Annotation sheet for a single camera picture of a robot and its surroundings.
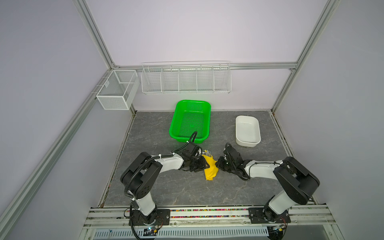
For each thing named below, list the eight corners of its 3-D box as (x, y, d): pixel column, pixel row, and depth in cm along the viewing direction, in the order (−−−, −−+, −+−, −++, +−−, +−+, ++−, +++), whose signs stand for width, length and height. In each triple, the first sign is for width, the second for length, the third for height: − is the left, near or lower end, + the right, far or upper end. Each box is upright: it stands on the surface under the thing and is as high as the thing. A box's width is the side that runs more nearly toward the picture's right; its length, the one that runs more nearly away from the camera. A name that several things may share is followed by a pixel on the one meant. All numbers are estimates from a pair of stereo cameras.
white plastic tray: (234, 146, 103) (236, 141, 98) (234, 119, 118) (236, 114, 113) (258, 149, 101) (261, 144, 96) (255, 122, 116) (258, 116, 111)
